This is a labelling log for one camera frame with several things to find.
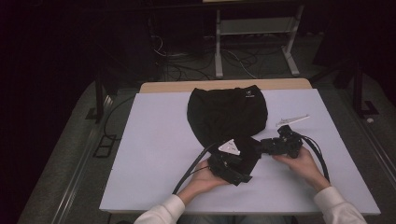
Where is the black metal stand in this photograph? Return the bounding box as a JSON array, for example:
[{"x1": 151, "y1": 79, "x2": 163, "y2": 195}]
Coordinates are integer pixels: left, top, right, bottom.
[
  {"x1": 350, "y1": 61, "x2": 380, "y2": 119},
  {"x1": 85, "y1": 69, "x2": 120, "y2": 124}
]

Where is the black cloth garment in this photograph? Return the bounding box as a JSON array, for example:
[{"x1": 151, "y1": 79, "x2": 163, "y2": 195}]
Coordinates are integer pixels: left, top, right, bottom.
[{"x1": 186, "y1": 85, "x2": 269, "y2": 185}]

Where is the white metal stand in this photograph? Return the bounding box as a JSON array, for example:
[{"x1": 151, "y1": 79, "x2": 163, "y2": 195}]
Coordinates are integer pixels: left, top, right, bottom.
[{"x1": 214, "y1": 3, "x2": 305, "y2": 79}]

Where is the person's right hand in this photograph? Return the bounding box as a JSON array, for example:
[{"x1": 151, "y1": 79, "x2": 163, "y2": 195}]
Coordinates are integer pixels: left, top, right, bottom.
[{"x1": 273, "y1": 147, "x2": 329, "y2": 189}]

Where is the wooden table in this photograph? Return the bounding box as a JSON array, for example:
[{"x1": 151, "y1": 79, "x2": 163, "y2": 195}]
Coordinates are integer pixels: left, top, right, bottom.
[{"x1": 138, "y1": 77, "x2": 314, "y2": 94}]

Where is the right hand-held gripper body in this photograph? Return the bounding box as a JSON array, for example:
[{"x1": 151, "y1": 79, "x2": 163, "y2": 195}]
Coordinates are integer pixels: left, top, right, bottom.
[{"x1": 267, "y1": 114, "x2": 311, "y2": 160}]

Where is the thick black left gripper cable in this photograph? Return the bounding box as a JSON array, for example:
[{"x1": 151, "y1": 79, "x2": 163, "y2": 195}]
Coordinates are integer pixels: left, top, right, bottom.
[{"x1": 171, "y1": 141, "x2": 220, "y2": 196}]

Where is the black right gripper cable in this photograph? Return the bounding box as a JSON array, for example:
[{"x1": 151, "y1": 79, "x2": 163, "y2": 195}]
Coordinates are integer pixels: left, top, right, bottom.
[{"x1": 295, "y1": 133, "x2": 332, "y2": 184}]

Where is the person's left hand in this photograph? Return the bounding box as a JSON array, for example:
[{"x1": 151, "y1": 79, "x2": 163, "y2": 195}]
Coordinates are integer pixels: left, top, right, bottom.
[{"x1": 182, "y1": 158, "x2": 232, "y2": 203}]

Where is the black floor cable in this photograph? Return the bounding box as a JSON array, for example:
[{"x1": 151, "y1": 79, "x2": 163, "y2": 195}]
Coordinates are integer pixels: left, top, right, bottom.
[{"x1": 103, "y1": 94, "x2": 136, "y2": 142}]

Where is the tangle of floor cables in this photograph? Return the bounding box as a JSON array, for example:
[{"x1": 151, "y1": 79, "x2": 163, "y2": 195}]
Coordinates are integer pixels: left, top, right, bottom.
[{"x1": 150, "y1": 35, "x2": 260, "y2": 82}]

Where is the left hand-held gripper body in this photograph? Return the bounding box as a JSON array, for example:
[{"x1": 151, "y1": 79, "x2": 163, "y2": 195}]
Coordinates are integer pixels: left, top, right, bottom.
[{"x1": 206, "y1": 138, "x2": 247, "y2": 186}]

